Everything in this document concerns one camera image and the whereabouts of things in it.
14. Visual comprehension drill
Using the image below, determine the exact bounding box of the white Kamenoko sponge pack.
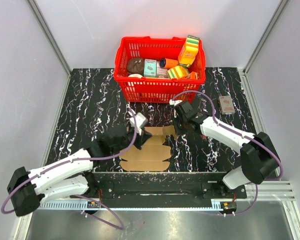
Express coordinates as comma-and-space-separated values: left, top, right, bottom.
218, 95, 235, 115

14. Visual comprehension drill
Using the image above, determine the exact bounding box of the yellow green sponge pack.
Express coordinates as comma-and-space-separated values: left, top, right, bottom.
167, 65, 190, 80

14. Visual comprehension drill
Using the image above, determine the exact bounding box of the aluminium slotted rail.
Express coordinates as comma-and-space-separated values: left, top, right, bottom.
37, 179, 295, 212

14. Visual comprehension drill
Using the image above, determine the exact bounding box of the left aluminium frame post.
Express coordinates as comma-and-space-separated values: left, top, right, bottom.
26, 0, 72, 76

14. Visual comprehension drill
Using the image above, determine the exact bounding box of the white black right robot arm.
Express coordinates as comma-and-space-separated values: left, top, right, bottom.
169, 99, 282, 198

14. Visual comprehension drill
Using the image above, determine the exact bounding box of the orange cylindrical can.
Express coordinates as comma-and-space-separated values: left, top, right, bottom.
159, 58, 179, 69

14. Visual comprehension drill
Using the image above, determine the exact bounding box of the tall orange sponge pack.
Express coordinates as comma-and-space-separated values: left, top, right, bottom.
177, 35, 200, 68

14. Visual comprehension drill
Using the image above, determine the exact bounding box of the small orange packet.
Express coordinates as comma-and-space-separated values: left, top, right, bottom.
186, 71, 198, 80

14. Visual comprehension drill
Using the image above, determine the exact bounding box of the right aluminium frame post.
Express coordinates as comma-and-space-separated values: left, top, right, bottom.
243, 0, 291, 75

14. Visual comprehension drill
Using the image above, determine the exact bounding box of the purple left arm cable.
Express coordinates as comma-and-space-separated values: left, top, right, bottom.
0, 108, 139, 231

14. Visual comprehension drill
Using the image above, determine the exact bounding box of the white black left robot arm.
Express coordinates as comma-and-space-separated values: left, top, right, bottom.
1, 125, 153, 217

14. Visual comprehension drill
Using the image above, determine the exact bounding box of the teal white small box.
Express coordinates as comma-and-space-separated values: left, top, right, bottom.
143, 58, 157, 78

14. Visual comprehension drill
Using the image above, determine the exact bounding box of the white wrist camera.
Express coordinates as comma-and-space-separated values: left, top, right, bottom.
129, 111, 148, 136
169, 99, 183, 107

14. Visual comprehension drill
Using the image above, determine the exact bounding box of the aluminium frame post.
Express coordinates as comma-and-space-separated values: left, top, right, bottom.
243, 0, 291, 75
26, 0, 72, 76

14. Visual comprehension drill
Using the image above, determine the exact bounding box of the red plastic shopping basket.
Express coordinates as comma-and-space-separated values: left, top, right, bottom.
113, 36, 206, 103

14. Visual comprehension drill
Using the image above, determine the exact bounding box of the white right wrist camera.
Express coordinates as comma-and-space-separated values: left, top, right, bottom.
169, 99, 183, 107

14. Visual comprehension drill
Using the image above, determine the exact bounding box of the pink white small box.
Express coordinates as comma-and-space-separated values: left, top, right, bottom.
156, 66, 168, 79

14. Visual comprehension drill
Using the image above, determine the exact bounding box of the white round lid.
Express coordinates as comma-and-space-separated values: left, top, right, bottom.
128, 73, 143, 79

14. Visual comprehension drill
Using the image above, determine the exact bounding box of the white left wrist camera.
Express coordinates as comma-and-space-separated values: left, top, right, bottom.
129, 111, 148, 136

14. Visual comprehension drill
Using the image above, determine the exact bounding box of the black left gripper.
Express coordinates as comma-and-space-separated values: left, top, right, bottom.
112, 125, 152, 155

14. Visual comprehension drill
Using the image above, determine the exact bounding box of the brown cardboard box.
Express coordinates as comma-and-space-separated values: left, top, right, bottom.
120, 125, 177, 172

